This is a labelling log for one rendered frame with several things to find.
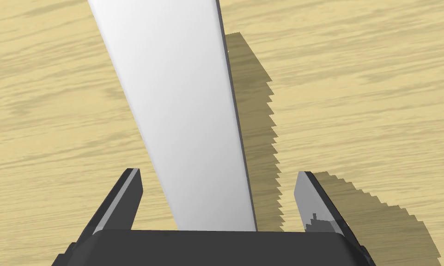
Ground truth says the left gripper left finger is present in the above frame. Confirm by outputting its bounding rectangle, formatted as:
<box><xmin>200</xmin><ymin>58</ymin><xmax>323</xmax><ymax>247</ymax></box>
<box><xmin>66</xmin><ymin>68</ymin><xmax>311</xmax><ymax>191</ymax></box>
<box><xmin>75</xmin><ymin>168</ymin><xmax>144</xmax><ymax>244</ymax></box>

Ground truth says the white flat long bar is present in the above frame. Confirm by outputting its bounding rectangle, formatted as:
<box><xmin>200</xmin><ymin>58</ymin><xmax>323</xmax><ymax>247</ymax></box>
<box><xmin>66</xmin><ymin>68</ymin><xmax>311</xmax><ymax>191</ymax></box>
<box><xmin>87</xmin><ymin>0</ymin><xmax>259</xmax><ymax>233</ymax></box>

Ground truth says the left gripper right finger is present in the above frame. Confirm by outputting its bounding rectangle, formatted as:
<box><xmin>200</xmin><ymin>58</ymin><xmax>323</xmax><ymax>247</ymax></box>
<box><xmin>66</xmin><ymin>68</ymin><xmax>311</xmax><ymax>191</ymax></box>
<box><xmin>293</xmin><ymin>171</ymin><xmax>364</xmax><ymax>249</ymax></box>

